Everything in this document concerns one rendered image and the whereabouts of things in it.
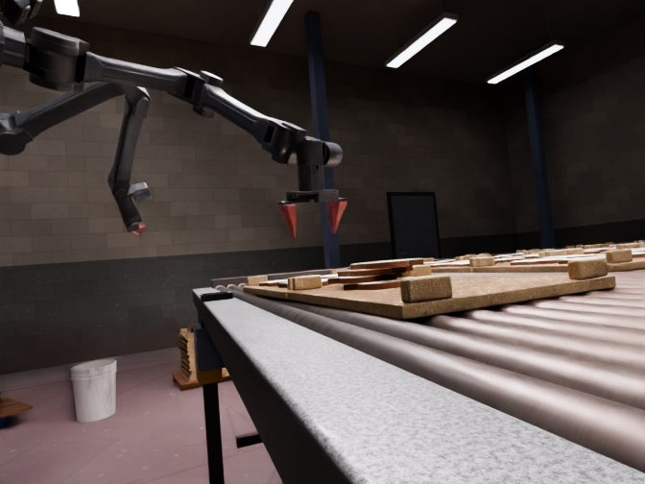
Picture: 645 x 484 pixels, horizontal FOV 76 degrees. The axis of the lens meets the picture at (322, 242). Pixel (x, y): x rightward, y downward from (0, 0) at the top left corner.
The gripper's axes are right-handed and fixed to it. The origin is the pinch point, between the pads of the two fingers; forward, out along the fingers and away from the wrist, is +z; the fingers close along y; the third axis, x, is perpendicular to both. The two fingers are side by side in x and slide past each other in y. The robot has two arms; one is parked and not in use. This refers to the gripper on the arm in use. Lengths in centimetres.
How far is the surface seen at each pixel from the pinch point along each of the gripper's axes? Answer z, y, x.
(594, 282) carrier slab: 4, -21, 49
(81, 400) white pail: 133, 91, -235
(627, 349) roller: 0, 7, 70
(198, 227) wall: 42, -29, -520
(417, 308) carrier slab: 3.2, 8.0, 49.2
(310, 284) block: 9.1, 5.5, 10.5
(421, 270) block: 9.6, -21.2, 10.6
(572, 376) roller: 1, 13, 70
